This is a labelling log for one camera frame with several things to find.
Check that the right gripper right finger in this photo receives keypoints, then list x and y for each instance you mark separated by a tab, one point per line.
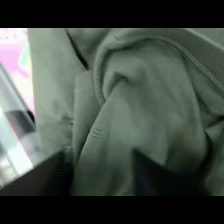
156	180

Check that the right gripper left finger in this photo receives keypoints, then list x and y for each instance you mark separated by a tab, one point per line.
40	178

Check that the grey garment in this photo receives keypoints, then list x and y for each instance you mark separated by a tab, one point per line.
146	100

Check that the silver frame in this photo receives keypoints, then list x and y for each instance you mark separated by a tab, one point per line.
15	140

